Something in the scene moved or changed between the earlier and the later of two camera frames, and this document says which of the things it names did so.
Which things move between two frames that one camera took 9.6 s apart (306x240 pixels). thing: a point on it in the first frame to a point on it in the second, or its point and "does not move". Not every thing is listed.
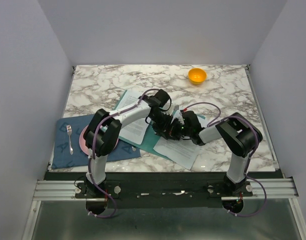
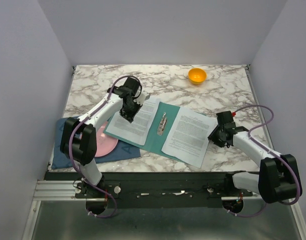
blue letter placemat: [66, 151] does not move
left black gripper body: [162, 121] to [129, 113]
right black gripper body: [178, 130] to [216, 136]
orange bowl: [197, 76] does not move
